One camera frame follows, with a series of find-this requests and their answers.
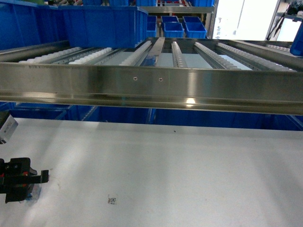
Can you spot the silver camera box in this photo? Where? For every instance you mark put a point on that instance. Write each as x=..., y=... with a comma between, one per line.
x=8, y=125

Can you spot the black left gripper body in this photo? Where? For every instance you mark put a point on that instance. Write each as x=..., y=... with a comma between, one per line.
x=17, y=179

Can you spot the large blue bin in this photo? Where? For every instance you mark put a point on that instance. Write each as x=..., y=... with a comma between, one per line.
x=297, y=46
x=105, y=26

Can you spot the large blue bin right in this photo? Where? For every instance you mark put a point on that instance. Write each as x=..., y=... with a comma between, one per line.
x=297, y=46

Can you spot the stainless steel roller shelf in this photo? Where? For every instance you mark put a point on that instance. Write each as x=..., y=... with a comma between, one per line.
x=171, y=73

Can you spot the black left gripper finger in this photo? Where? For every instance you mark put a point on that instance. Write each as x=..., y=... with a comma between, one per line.
x=43, y=177

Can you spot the large blue bin left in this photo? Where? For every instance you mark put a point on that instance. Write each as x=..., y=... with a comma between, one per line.
x=105, y=26

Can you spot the QR code sticker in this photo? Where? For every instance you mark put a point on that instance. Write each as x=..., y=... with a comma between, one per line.
x=112, y=199

